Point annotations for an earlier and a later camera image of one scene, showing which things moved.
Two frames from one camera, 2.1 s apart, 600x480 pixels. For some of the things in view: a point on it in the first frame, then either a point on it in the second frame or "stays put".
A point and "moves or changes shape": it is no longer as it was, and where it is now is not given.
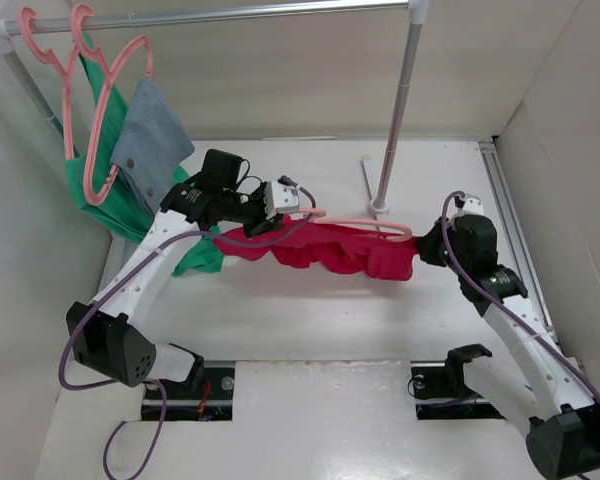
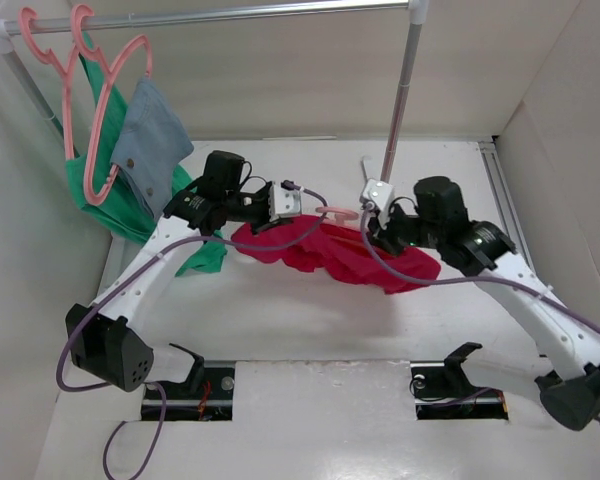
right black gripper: [428, 244] to [385, 238]
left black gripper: [261, 223] stays put
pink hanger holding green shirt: [65, 73] stays put
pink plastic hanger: [321, 218] moves or changes shape
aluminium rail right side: [518, 243] stays put
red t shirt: [316, 245] moves or changes shape
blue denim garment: [152, 143] stays put
